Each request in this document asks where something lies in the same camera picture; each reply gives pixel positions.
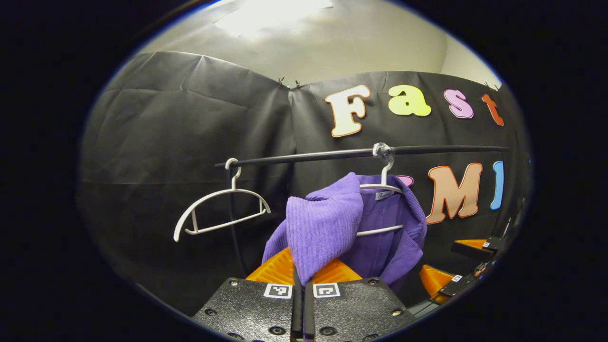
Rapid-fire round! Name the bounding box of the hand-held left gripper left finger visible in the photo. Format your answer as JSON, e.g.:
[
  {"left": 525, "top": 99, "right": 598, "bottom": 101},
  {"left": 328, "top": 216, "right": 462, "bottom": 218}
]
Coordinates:
[{"left": 191, "top": 247, "right": 303, "bottom": 342}]

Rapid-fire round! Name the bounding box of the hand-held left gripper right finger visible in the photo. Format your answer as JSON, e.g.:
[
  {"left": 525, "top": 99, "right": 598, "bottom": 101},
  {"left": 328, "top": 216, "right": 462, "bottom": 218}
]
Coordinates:
[{"left": 303, "top": 259, "right": 418, "bottom": 342}]

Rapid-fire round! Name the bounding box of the white plastic hanger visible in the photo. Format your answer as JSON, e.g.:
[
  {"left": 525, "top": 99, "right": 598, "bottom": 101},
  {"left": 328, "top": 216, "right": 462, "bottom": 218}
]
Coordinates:
[
  {"left": 173, "top": 158, "right": 272, "bottom": 242},
  {"left": 356, "top": 157, "right": 404, "bottom": 237}
]

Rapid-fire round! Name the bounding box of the purple ribbed shirt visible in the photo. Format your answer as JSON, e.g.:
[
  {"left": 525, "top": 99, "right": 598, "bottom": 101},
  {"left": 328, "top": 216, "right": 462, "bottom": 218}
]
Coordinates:
[{"left": 262, "top": 172, "right": 428, "bottom": 295}]

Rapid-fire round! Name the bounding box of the black clothes rack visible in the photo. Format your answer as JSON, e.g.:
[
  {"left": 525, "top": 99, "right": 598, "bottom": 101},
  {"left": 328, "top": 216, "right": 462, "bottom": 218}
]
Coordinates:
[{"left": 215, "top": 145, "right": 510, "bottom": 276}]

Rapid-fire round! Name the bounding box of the clear tape wrap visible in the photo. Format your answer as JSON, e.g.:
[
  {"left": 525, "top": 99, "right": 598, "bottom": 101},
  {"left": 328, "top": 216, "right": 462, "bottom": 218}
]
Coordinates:
[{"left": 373, "top": 142, "right": 395, "bottom": 162}]

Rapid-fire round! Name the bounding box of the black backdrop cloth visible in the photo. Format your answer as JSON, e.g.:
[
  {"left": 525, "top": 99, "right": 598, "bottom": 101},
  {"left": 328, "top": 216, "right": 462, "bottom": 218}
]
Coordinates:
[{"left": 78, "top": 51, "right": 532, "bottom": 316}]

